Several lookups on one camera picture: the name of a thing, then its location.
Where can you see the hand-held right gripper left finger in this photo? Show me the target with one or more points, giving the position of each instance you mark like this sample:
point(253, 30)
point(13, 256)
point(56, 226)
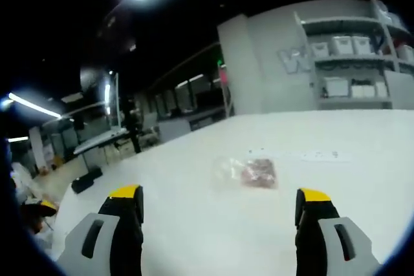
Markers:
point(81, 250)

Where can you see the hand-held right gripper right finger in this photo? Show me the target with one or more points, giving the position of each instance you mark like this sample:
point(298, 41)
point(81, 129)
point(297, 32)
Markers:
point(330, 256)

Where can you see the clear resealable bag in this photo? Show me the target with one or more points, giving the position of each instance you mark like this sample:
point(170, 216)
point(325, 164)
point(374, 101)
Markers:
point(255, 174)

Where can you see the black bag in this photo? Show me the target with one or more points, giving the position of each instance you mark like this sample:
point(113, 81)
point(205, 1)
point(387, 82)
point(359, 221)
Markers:
point(86, 180)

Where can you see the grey desk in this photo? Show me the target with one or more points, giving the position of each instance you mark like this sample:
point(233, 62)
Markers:
point(97, 142)

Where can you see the ceiling tube light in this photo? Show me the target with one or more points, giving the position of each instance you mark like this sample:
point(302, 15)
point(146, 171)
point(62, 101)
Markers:
point(34, 104)

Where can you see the grey shelf unit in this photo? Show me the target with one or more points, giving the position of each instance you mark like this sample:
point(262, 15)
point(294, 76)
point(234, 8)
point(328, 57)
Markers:
point(349, 61)

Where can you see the pink paper sign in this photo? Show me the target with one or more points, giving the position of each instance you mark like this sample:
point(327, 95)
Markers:
point(223, 75)

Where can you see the group of white storage bins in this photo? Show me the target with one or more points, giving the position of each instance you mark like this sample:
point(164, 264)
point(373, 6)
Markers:
point(341, 46)

